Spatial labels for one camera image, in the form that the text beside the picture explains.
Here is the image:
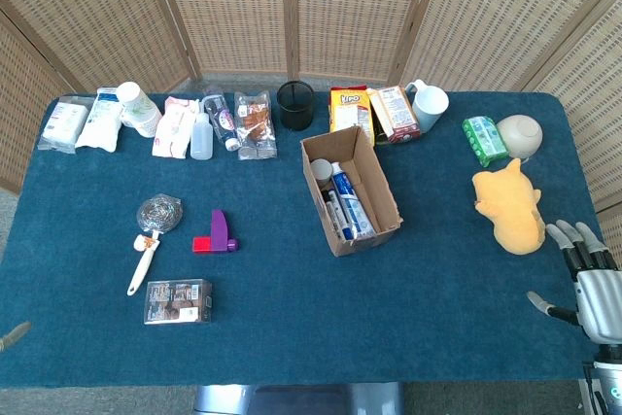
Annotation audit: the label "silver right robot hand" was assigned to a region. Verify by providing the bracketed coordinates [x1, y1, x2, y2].
[527, 219, 622, 348]

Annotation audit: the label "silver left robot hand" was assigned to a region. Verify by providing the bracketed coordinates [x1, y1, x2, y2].
[0, 321, 33, 353]

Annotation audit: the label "clear plastic case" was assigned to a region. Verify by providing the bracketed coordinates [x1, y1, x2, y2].
[143, 279, 213, 327]

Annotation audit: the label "purple building block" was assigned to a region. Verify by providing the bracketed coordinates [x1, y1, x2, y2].
[209, 209, 239, 253]

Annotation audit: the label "brown cardboard box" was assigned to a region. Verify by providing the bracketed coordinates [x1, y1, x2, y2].
[299, 125, 404, 259]

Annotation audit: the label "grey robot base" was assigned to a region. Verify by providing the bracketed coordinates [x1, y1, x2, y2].
[192, 382, 405, 415]

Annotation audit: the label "yellow plush toy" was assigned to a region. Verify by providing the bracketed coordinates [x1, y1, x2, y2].
[471, 157, 547, 256]

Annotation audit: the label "beige bowl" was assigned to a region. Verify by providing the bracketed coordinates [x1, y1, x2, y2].
[495, 114, 544, 161]

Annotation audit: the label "green tissue pack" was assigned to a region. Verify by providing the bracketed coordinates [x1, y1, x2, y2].
[461, 115, 510, 168]

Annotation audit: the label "white tissue pack clear wrap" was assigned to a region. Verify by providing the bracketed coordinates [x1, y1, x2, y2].
[37, 95, 94, 155]

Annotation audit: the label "white blue pouch bag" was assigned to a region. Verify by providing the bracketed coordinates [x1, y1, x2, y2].
[75, 86, 125, 154]

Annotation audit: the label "pink white wipes pack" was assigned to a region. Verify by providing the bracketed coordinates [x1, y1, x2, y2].
[151, 96, 200, 160]

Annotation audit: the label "light blue mug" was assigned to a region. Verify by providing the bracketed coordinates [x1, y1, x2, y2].
[404, 79, 450, 134]

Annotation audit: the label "blue white toothpaste tube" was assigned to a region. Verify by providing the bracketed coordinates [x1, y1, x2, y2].
[329, 161, 378, 240]

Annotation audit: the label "translucent squeeze bottle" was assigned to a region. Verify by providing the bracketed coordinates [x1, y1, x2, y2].
[190, 99, 215, 161]

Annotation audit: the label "blue table cloth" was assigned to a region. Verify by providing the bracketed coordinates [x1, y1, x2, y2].
[0, 90, 604, 390]

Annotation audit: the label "brown white snack carton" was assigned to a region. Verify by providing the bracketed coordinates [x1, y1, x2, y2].
[366, 85, 422, 144]

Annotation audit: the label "purple label water bottle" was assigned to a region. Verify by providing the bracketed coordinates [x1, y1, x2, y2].
[201, 86, 242, 152]

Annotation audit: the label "yellow biscuit bag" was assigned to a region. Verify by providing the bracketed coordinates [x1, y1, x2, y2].
[328, 86, 376, 147]

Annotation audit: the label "clear bag brown snacks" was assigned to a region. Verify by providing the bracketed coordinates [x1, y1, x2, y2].
[233, 90, 279, 161]

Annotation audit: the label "black mesh pen holder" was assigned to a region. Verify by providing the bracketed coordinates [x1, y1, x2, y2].
[276, 80, 316, 132]

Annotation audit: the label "wicker folding screen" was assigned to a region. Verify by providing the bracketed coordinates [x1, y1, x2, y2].
[0, 0, 622, 241]

